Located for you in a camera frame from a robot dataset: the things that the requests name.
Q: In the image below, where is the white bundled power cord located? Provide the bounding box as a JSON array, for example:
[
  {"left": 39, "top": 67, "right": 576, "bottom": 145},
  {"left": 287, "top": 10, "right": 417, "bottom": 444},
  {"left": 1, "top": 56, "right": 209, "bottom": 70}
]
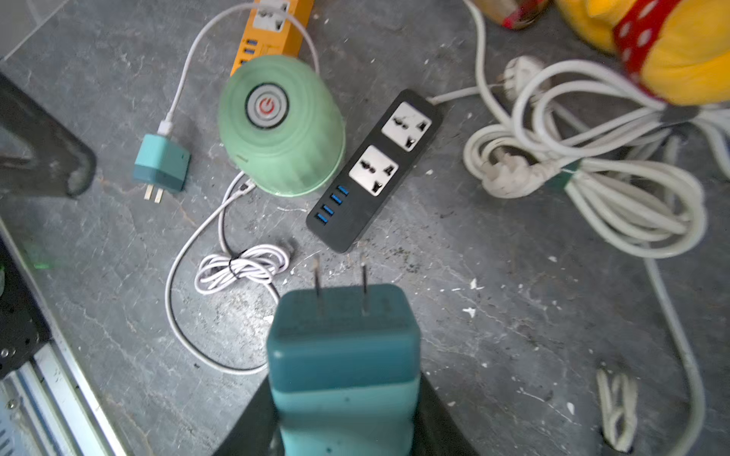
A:
[{"left": 427, "top": 0, "right": 730, "bottom": 456}]

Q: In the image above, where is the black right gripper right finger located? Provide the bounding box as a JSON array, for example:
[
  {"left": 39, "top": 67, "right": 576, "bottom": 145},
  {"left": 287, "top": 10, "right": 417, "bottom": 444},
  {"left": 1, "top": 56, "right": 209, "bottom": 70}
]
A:
[{"left": 411, "top": 374, "right": 478, "bottom": 456}]

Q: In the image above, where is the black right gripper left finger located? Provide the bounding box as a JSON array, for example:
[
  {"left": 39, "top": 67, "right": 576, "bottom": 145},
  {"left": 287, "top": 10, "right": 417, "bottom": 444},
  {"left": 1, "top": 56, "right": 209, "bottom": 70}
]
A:
[{"left": 214, "top": 376, "right": 282, "bottom": 456}]

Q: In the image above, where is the orange power strip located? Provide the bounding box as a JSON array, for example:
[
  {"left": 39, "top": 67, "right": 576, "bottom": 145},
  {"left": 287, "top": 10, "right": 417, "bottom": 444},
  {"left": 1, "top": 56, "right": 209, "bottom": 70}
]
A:
[{"left": 230, "top": 0, "right": 315, "bottom": 76}]

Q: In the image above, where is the teal charger plug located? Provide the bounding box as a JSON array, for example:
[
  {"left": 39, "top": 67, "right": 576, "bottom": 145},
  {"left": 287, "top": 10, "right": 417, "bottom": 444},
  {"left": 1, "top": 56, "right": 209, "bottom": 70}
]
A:
[
  {"left": 132, "top": 134, "right": 191, "bottom": 203},
  {"left": 266, "top": 264, "right": 421, "bottom": 455}
]

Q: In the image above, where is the yellow duck plush toy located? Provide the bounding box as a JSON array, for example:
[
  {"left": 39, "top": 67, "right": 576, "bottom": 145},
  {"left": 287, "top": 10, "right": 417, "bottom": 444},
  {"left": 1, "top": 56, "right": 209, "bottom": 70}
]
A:
[{"left": 556, "top": 0, "right": 729, "bottom": 106}]

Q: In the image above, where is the green meat grinder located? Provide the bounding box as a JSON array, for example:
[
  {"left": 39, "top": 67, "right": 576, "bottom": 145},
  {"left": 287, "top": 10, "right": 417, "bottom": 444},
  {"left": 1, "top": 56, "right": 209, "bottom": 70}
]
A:
[{"left": 218, "top": 55, "right": 346, "bottom": 198}]

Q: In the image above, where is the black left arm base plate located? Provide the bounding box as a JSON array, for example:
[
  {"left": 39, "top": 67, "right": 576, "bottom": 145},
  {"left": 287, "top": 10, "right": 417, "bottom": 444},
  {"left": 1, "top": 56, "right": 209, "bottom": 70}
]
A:
[{"left": 0, "top": 241, "right": 51, "bottom": 380}]

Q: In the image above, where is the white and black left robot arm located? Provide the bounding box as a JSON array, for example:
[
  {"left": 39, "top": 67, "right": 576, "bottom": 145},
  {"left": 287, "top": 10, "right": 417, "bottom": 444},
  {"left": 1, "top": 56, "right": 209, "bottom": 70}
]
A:
[{"left": 1, "top": 75, "right": 97, "bottom": 199}]

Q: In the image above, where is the white usb cable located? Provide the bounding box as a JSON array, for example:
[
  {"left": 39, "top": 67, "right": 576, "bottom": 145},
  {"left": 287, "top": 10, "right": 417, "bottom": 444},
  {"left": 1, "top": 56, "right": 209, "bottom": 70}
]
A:
[{"left": 156, "top": 2, "right": 321, "bottom": 376}]

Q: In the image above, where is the black power strip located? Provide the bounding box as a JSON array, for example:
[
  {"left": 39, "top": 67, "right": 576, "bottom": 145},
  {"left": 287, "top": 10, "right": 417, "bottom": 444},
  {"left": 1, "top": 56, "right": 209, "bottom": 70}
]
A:
[{"left": 306, "top": 89, "right": 443, "bottom": 254}]

